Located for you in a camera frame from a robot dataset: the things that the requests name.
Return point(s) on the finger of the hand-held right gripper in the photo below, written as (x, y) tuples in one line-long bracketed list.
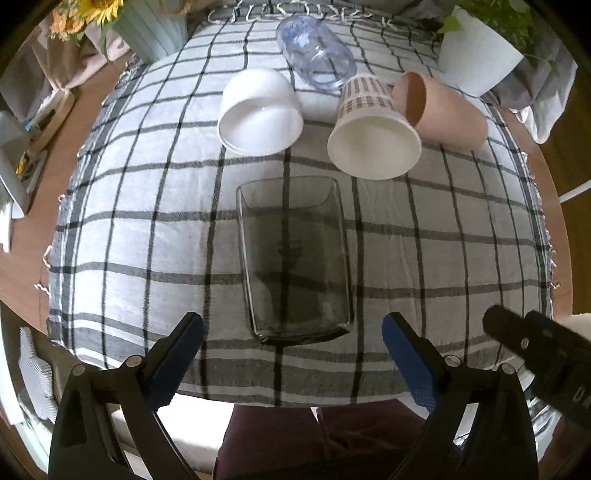
[(524, 342), (565, 339)]

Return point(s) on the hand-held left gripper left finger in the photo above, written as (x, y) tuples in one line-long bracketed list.
[(178, 355)]

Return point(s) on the patterned white paper cup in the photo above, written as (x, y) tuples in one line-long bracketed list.
[(369, 143)]

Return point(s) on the pale green ribbed vase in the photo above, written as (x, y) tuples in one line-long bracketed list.
[(147, 32)]

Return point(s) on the beige cloth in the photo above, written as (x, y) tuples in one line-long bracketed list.
[(69, 64)]

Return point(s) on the black checked white tablecloth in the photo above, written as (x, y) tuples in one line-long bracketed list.
[(138, 230)]

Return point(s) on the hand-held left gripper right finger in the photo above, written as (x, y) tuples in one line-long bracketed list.
[(408, 355)]

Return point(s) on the green leafy plant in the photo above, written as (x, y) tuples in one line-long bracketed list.
[(510, 18)]

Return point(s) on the clear bluish plastic cup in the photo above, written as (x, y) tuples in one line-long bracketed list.
[(316, 50)]

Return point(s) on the white plastic cup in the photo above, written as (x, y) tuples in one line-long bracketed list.
[(258, 106)]

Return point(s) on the white plant pot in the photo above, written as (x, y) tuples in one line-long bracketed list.
[(475, 50)]

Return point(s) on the wooden tray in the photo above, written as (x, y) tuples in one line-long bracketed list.
[(53, 117)]

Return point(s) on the smoky grey glass cup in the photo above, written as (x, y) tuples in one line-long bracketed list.
[(295, 258)]

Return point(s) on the grey cloth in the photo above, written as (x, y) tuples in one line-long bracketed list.
[(540, 110)]

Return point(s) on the sunflower bouquet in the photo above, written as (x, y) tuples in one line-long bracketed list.
[(97, 7)]

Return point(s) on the brown paper cup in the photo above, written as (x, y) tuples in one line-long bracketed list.
[(455, 120)]

